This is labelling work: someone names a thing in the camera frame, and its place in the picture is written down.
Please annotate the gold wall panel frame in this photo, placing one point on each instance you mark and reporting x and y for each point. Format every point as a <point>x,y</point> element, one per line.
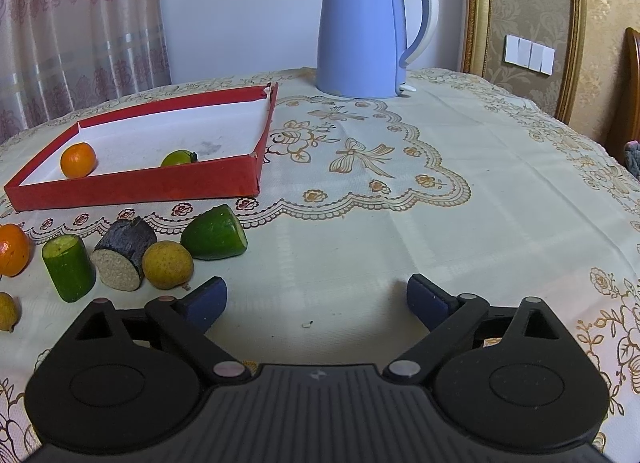
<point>479,3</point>

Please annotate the orange mandarin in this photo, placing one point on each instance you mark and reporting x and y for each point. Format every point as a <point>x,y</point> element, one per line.
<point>11,250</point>
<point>78,160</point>

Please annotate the pink patterned curtain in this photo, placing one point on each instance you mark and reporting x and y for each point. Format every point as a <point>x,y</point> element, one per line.
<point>75,28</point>

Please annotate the cream floral tablecloth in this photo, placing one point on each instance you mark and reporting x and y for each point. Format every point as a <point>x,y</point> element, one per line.
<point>360,238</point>

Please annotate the white wall switch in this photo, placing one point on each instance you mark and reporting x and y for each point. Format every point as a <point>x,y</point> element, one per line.
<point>529,54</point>

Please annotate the brown wooden chair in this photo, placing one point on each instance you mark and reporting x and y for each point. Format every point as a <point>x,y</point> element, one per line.
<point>631,93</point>

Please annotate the red cardboard box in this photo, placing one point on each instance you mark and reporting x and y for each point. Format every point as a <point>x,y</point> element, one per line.
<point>150,184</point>

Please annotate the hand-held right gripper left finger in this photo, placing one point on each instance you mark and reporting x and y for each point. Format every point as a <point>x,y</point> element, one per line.
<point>202,304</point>

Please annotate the yellow round fruit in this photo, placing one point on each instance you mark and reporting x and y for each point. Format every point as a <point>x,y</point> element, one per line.
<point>167,265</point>
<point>7,312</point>

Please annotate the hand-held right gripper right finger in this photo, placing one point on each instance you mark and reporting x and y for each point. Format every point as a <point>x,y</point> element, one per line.
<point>431,301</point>

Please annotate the yellow-green lime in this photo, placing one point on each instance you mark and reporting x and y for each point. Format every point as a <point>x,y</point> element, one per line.
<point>176,159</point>

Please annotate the dark green cut fruit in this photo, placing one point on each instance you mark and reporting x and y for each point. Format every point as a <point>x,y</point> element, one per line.
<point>212,235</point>

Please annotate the blue electric kettle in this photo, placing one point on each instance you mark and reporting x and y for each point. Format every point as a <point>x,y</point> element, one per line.
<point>360,33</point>

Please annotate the dark-skinned sugarcane piece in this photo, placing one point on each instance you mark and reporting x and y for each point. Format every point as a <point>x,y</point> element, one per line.
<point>125,248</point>

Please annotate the grey cloth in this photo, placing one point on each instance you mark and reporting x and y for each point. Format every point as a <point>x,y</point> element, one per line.
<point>633,155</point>

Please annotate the green lime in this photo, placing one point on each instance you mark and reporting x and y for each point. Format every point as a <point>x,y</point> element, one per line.
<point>69,270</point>

